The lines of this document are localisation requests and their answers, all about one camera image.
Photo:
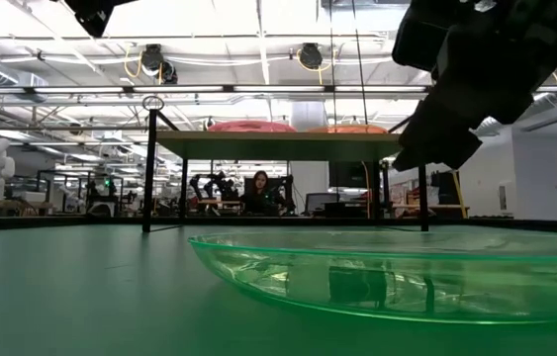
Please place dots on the black background robot arm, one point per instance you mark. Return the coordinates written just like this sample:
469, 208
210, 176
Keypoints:
285, 190
213, 188

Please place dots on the person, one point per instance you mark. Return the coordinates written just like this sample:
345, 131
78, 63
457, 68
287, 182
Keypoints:
258, 200

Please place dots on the green translucent plastic plate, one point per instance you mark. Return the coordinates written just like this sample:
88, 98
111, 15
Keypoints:
357, 287

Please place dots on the wooden shelf with black legs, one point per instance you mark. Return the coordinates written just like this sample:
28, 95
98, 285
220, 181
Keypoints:
283, 146

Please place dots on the grey office chair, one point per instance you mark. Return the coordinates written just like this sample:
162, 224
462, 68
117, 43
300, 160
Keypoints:
320, 203

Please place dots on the long ceiling light bar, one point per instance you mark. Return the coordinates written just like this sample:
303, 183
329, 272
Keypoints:
179, 89

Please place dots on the black monitor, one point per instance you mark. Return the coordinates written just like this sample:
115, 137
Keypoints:
347, 174

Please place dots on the black robot workstation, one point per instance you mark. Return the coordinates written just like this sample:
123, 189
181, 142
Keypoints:
105, 195

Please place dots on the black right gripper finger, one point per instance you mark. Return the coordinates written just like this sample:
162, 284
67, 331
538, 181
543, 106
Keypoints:
438, 128
436, 157

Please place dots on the pink translucent plastic plate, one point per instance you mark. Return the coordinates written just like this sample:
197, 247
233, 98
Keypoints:
250, 124
250, 130

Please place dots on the red translucent plastic plate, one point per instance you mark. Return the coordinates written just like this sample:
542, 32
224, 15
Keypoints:
347, 129

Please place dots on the green table mat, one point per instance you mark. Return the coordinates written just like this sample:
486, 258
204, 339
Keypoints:
85, 296

